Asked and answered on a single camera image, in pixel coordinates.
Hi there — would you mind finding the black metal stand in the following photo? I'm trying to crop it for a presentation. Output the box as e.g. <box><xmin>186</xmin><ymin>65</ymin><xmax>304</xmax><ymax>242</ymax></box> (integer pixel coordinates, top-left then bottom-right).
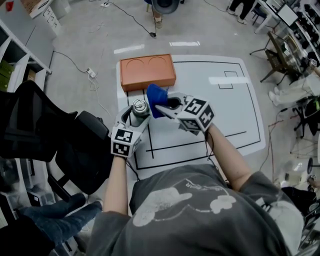
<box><xmin>249</xmin><ymin>31</ymin><xmax>312</xmax><ymax>83</ymax></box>

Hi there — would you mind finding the orange box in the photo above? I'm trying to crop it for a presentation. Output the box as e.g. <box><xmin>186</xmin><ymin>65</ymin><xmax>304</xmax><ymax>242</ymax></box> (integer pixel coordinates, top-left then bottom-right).
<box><xmin>119</xmin><ymin>53</ymin><xmax>177</xmax><ymax>93</ymax></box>

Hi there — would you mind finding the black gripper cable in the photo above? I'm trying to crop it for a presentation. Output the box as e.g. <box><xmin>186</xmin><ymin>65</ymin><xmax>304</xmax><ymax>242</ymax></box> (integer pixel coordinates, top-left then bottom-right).
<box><xmin>204</xmin><ymin>131</ymin><xmax>230</xmax><ymax>185</ymax></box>
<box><xmin>124</xmin><ymin>157</ymin><xmax>141</xmax><ymax>182</ymax></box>

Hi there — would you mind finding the white rack with clear drawers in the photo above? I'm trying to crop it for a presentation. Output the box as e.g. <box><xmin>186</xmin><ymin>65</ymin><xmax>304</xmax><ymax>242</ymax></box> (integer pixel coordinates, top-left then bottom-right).
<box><xmin>0</xmin><ymin>157</ymin><xmax>57</xmax><ymax>226</ymax></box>

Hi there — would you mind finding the person's left forearm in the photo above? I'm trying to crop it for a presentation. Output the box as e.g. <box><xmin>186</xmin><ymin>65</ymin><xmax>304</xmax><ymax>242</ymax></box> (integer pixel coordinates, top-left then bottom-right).
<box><xmin>102</xmin><ymin>154</ymin><xmax>130</xmax><ymax>216</ymax></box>

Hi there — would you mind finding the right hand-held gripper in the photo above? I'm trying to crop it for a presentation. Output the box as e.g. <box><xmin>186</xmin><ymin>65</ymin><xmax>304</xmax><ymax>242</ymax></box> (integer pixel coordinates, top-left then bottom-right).
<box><xmin>154</xmin><ymin>92</ymin><xmax>216</xmax><ymax>133</ymax></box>

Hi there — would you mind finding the person's right forearm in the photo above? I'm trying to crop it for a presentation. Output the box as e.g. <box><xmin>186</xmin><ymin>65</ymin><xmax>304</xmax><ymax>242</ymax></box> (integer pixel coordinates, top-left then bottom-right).
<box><xmin>206</xmin><ymin>123</ymin><xmax>252</xmax><ymax>191</ymax></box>

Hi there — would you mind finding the black swivel chair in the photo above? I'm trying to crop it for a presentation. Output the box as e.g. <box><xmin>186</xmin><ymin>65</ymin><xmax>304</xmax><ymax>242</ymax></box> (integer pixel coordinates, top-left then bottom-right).
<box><xmin>293</xmin><ymin>97</ymin><xmax>320</xmax><ymax>138</ymax></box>

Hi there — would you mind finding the green box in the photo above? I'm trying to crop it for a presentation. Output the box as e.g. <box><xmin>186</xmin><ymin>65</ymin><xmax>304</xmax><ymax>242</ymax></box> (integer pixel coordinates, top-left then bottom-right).
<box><xmin>0</xmin><ymin>73</ymin><xmax>13</xmax><ymax>92</ymax></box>
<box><xmin>0</xmin><ymin>59</ymin><xmax>15</xmax><ymax>76</ymax></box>

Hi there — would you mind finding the black mesh office chair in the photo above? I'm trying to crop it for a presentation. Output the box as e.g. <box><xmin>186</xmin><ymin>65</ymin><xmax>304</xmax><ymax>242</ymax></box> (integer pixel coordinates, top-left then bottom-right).
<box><xmin>0</xmin><ymin>79</ymin><xmax>113</xmax><ymax>202</ymax></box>

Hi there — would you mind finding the blue cloth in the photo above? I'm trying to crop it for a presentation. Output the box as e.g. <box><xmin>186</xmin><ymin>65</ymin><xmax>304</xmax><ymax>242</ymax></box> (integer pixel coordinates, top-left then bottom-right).
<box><xmin>146</xmin><ymin>83</ymin><xmax>169</xmax><ymax>119</ymax></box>

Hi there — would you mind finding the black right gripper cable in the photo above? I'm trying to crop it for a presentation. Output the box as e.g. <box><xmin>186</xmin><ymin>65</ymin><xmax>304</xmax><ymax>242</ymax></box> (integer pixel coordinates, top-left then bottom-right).
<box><xmin>204</xmin><ymin>131</ymin><xmax>230</xmax><ymax>185</ymax></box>

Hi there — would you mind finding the white desk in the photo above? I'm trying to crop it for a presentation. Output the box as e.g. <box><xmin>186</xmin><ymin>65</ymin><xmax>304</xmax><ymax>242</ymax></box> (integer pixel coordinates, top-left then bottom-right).
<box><xmin>254</xmin><ymin>0</ymin><xmax>301</xmax><ymax>35</ymax></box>

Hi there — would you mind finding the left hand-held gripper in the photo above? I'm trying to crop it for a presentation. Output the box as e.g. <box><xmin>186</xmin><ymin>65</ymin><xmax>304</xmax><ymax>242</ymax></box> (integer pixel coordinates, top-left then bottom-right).
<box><xmin>111</xmin><ymin>104</ymin><xmax>153</xmax><ymax>158</ymax></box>

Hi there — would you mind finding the small steel bottle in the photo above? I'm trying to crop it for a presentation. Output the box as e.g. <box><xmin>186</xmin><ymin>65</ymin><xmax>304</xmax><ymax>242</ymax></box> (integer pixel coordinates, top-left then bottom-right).
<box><xmin>129</xmin><ymin>98</ymin><xmax>151</xmax><ymax>127</ymax></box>

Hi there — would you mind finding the white open shelf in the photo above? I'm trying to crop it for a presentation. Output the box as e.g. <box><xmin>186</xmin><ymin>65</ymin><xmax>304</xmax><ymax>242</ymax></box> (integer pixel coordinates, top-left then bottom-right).
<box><xmin>0</xmin><ymin>18</ymin><xmax>53</xmax><ymax>93</ymax></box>

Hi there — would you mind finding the white drawer cabinet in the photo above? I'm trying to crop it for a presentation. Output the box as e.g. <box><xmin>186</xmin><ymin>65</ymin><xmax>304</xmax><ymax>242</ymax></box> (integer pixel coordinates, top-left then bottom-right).
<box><xmin>29</xmin><ymin>0</ymin><xmax>62</xmax><ymax>38</ymax></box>

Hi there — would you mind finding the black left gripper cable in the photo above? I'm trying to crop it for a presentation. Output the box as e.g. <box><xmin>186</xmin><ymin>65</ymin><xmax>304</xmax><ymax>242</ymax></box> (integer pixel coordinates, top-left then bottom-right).
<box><xmin>124</xmin><ymin>157</ymin><xmax>141</xmax><ymax>182</ymax></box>

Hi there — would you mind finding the person's grey printed t-shirt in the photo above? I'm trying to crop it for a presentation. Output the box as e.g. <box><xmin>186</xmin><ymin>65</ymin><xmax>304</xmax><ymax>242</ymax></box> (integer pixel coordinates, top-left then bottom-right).
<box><xmin>86</xmin><ymin>163</ymin><xmax>305</xmax><ymax>256</ymax></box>

